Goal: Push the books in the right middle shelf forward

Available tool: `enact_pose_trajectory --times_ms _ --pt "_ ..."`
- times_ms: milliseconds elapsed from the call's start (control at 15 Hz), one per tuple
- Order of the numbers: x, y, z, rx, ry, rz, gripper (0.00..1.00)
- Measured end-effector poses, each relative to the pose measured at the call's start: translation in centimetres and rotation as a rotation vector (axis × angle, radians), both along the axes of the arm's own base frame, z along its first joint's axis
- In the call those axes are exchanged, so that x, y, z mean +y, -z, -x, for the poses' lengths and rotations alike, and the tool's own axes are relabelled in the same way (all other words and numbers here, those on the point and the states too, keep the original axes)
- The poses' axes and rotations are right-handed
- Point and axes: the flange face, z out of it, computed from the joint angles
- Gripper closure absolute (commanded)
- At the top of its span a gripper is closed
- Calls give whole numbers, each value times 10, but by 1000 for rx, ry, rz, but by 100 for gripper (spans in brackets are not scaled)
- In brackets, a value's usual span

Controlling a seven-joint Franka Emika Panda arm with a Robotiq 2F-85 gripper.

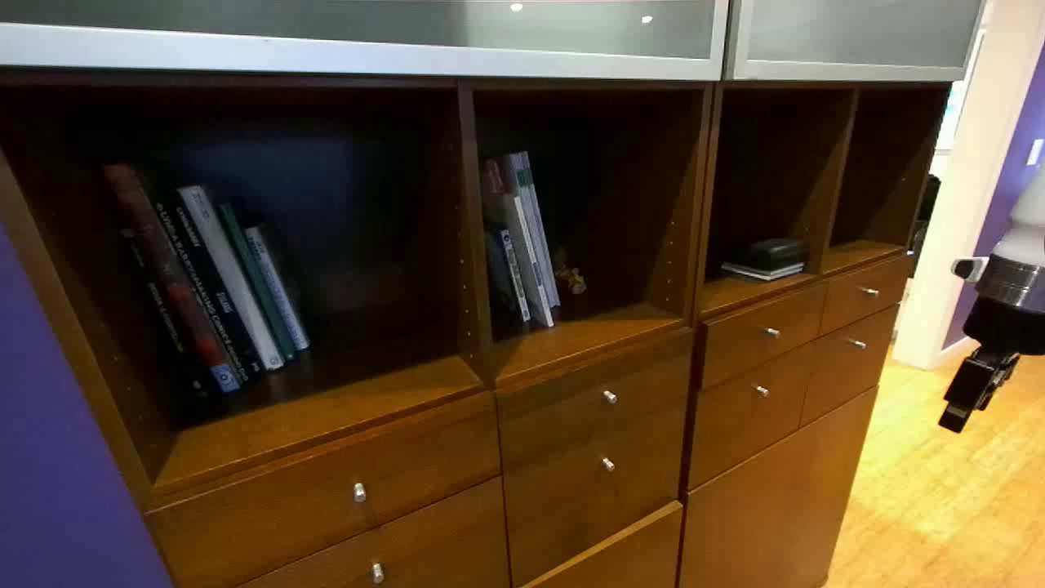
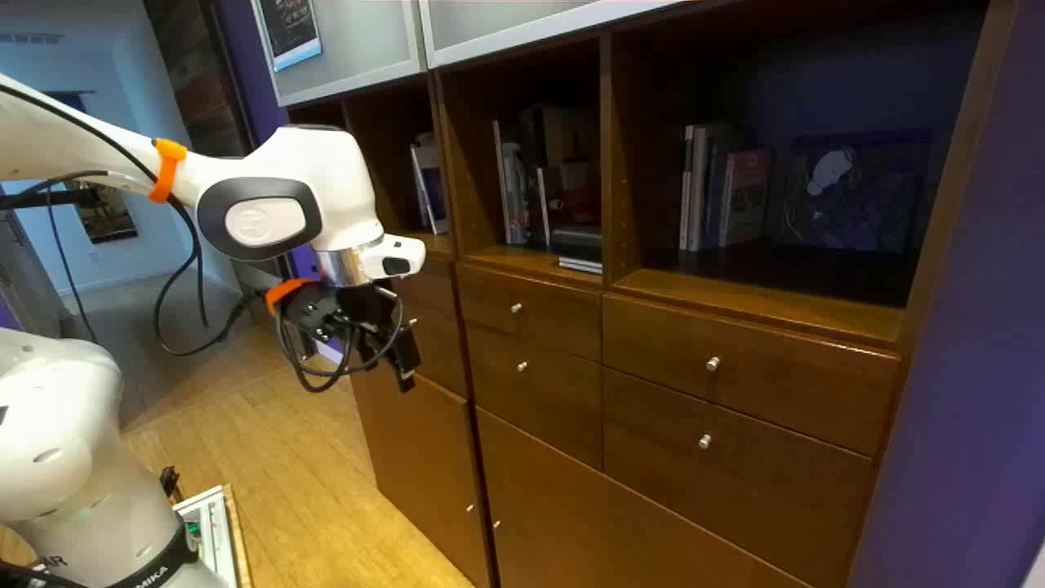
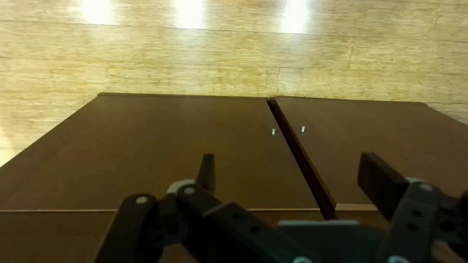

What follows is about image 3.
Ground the brown wooden shelf cabinet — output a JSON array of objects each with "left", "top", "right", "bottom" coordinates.
[{"left": 0, "top": 93, "right": 468, "bottom": 263}]

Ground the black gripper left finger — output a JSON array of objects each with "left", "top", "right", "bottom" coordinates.
[{"left": 95, "top": 153, "right": 273, "bottom": 263}]

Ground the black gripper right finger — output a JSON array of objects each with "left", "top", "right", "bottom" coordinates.
[{"left": 357, "top": 152, "right": 468, "bottom": 263}]

